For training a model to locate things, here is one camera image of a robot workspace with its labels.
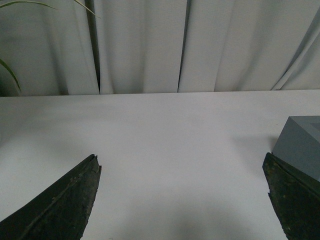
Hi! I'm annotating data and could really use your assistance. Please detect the top-camera left gripper black right finger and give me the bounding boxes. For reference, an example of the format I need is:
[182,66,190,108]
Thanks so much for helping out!
[262,152,320,240]

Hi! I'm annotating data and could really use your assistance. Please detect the top-camera left gripper black left finger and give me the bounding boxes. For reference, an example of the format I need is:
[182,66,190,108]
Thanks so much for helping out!
[0,154,102,240]

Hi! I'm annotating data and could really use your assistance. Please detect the gray square base block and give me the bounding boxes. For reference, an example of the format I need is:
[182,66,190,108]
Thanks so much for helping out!
[272,115,320,181]

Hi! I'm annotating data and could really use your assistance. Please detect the green plant leaves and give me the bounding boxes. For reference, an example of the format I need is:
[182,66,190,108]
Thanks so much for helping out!
[0,0,101,91]

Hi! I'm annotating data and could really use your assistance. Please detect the white pleated curtain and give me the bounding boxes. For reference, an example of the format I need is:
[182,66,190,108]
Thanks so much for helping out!
[0,0,320,97]

